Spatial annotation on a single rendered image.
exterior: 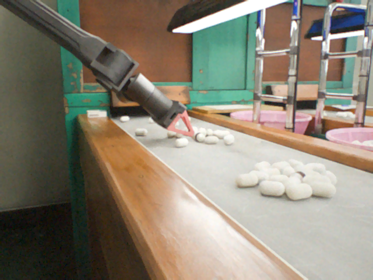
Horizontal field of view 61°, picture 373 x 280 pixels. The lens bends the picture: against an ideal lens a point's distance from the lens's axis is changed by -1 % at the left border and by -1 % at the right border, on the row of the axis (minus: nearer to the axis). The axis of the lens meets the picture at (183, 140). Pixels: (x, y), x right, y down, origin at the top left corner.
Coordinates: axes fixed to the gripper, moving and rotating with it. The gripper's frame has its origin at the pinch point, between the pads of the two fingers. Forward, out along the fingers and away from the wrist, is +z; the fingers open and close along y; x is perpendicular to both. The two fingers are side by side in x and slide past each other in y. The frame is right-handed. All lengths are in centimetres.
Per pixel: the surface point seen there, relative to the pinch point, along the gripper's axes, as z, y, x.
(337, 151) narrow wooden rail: 12.4, -30.9, -11.1
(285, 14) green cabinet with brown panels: 22, 47, -73
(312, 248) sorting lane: -6, -53, 8
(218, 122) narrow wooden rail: 13.0, 16.8, -10.8
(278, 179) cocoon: -1.3, -38.0, 1.8
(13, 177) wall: -16, 131, 72
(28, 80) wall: -43, 131, 20
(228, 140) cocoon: 4.6, -9.8, -3.2
